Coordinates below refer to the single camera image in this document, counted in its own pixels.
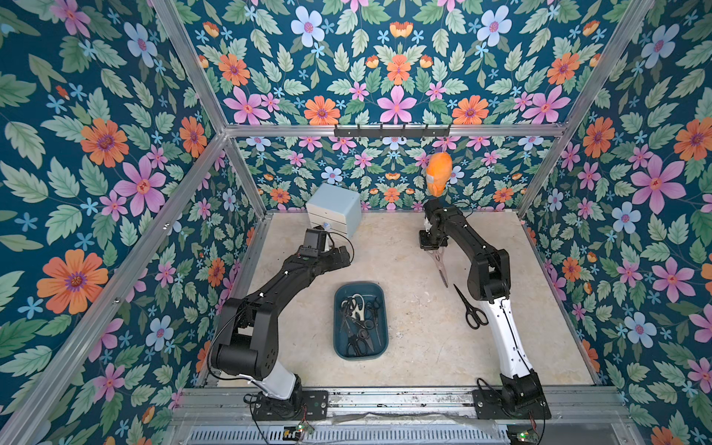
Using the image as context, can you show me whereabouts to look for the pink handled scissors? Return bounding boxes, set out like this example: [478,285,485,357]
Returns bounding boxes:
[429,248,449,288]

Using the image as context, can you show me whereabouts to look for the teal plastic storage box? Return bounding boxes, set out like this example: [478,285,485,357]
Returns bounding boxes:
[333,281,389,361]

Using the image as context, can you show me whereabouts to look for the cream kitchen shears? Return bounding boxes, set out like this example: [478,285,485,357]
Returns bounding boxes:
[342,293,365,322]

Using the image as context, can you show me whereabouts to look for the blue black handled scissors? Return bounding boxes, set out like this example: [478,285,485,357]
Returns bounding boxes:
[343,317,370,357]

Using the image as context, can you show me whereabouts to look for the black scissors silver blades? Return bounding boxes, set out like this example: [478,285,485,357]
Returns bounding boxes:
[354,319,375,350]

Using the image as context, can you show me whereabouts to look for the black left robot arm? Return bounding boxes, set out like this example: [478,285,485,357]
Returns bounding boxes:
[207,246,352,401]

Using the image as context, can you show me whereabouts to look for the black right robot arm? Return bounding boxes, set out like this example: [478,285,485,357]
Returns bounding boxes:
[419,198,547,415]

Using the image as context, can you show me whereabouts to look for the large all black scissors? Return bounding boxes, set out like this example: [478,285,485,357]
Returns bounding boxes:
[454,285,489,330]

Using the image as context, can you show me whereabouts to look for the light blue drawer cabinet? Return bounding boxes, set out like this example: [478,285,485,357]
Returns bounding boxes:
[306,184,362,238]

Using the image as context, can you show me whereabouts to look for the orange hanging plush toy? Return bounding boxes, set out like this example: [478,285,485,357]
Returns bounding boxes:
[426,152,452,198]

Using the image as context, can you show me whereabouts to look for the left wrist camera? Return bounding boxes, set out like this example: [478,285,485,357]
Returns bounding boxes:
[299,226,329,259]

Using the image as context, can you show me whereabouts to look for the black wall hook rail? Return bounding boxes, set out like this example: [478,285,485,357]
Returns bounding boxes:
[333,124,452,139]

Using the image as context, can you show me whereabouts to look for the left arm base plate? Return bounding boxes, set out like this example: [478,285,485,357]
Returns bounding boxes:
[251,390,329,421]

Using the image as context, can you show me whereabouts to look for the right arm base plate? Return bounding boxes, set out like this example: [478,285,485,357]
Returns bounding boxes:
[472,389,552,421]

